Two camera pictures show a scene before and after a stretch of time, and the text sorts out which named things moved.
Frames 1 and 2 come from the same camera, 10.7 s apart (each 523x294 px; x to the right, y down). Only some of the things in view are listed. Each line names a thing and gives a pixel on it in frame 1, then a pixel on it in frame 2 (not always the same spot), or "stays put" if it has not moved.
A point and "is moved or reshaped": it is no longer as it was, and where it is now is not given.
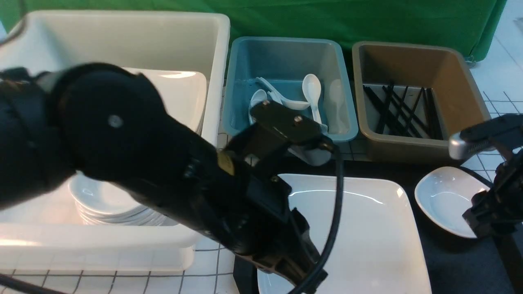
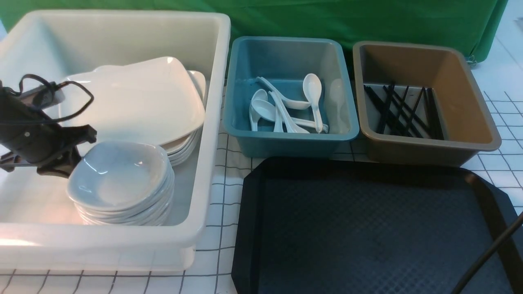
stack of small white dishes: (100, 201) stays put
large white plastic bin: (83, 224) stays put
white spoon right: (311, 88) stays put
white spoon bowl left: (260, 96) stays put
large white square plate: (380, 250) is moved or reshaped
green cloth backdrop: (472, 25) stays put
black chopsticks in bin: (421, 119) stays put
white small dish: (443, 194) is moved or reshaped
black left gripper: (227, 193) to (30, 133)
